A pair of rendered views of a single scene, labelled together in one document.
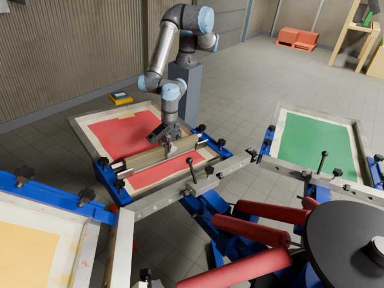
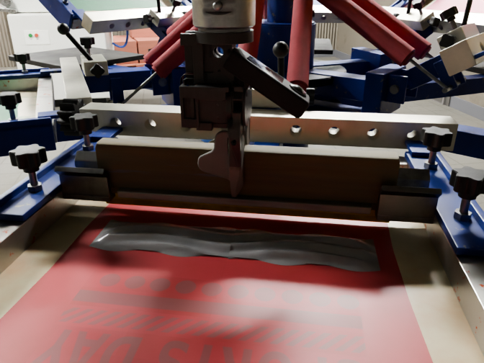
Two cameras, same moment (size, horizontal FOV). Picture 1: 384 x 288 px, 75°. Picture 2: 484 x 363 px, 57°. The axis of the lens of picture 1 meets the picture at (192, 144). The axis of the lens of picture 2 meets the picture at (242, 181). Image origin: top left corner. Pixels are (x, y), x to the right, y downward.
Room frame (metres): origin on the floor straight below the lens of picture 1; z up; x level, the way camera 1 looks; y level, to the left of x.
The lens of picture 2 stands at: (1.32, 0.56, 1.26)
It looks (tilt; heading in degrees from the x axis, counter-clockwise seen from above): 24 degrees down; 229
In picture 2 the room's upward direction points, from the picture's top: straight up
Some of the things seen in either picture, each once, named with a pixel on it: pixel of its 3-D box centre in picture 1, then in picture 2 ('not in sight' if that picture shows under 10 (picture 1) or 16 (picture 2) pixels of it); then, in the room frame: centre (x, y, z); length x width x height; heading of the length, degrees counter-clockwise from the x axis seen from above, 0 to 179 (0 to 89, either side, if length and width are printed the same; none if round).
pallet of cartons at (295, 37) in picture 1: (297, 39); not in sight; (8.01, -2.76, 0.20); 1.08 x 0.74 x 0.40; 59
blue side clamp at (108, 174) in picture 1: (112, 184); (441, 206); (0.74, 0.32, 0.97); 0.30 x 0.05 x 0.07; 41
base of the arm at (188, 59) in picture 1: (186, 56); not in sight; (1.75, 0.11, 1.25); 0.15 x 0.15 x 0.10
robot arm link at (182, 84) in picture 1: (173, 88); not in sight; (1.07, 0.11, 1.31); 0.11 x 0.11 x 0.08; 80
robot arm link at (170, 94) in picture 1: (170, 98); not in sight; (0.97, 0.11, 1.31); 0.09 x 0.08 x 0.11; 170
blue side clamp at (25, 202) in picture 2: (209, 146); (67, 182); (1.11, -0.10, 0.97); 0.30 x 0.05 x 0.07; 41
